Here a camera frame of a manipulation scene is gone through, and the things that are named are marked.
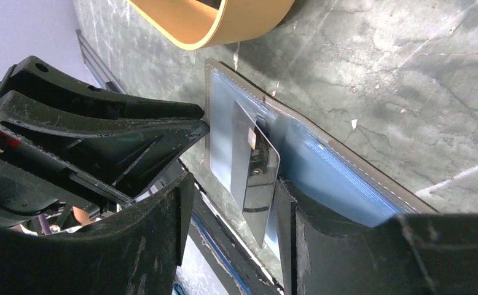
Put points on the aluminium frame rail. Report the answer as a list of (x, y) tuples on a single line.
[(97, 67)]

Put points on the orange oval plastic tray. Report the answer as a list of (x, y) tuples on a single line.
[(193, 25)]

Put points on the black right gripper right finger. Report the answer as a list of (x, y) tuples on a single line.
[(323, 252)]

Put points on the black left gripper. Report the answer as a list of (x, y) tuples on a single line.
[(70, 149)]

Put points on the stack of black cards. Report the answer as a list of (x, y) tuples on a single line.
[(212, 3)]

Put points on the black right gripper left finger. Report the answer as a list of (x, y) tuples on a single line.
[(135, 251)]

